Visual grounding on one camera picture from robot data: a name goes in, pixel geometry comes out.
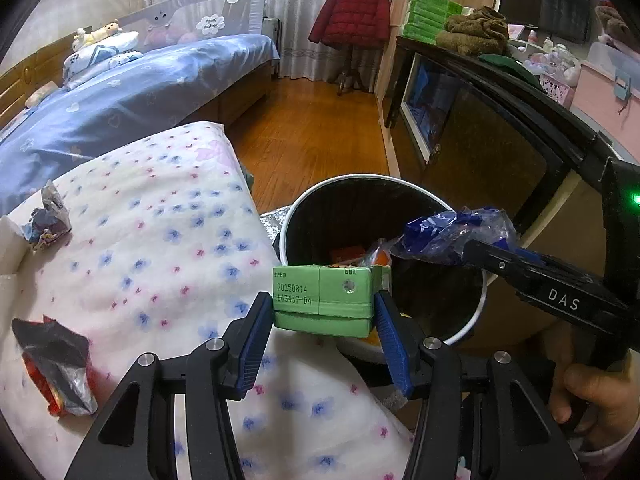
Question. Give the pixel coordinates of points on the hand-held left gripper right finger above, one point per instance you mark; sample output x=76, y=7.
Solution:
x=395, y=345

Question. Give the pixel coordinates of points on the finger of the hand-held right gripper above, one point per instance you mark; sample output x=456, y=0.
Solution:
x=532, y=256
x=500, y=262

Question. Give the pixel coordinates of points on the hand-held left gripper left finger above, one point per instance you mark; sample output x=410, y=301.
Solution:
x=252, y=340

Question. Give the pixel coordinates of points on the blue plastic wrapper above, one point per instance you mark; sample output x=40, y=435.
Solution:
x=440, y=235

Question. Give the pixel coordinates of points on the green drink carton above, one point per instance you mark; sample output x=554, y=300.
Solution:
x=320, y=300

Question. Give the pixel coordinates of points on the white trash bin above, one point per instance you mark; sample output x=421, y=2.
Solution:
x=350, y=210

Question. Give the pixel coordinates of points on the red and blue snack wrapper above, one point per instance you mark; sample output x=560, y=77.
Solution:
x=55, y=365

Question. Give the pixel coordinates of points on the silver wrapper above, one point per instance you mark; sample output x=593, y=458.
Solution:
x=47, y=220

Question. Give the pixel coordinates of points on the white foam fruit net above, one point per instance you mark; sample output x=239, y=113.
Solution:
x=10, y=240

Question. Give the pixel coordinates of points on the person's right forearm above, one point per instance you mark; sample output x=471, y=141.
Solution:
x=607, y=462

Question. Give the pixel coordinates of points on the person's right hand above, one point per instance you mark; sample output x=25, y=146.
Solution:
x=590, y=395

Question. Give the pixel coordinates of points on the black glass cabinet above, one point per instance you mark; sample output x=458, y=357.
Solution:
x=500, y=150

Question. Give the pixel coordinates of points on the pink lattice basket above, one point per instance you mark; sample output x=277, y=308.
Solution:
x=557, y=87

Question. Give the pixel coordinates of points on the pink storage box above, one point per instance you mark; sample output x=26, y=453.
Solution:
x=607, y=85

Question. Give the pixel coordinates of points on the dark green cloth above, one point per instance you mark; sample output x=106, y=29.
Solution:
x=507, y=67

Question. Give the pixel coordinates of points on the brown fluffy cloth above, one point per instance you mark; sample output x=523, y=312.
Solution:
x=475, y=30

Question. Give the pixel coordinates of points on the wooden coat rack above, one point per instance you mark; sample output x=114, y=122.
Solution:
x=352, y=67

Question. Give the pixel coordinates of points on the black television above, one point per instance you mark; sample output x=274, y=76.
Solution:
x=547, y=2

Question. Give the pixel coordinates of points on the stack of green boxes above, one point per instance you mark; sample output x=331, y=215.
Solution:
x=430, y=15

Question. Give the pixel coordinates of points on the bed with blue sheet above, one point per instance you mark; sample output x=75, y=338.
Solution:
x=125, y=100

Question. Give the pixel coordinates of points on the red puffer jacket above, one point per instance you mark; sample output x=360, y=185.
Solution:
x=352, y=12

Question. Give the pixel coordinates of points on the pink plush toy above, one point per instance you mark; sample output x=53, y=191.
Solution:
x=167, y=35

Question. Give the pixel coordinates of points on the folded white blue quilt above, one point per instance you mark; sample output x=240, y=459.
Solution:
x=100, y=57

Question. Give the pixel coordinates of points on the grey patterned curtain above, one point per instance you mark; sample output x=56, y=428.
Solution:
x=300, y=10

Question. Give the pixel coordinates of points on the small pink pillow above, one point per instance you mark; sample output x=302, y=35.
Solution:
x=42, y=94

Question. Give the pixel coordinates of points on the yellow plush toy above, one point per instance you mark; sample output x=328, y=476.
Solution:
x=97, y=34

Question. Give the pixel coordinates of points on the wooden headboard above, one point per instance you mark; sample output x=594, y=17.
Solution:
x=30, y=72

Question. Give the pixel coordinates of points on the grey bed guard rail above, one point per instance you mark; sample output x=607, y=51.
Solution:
x=200, y=15

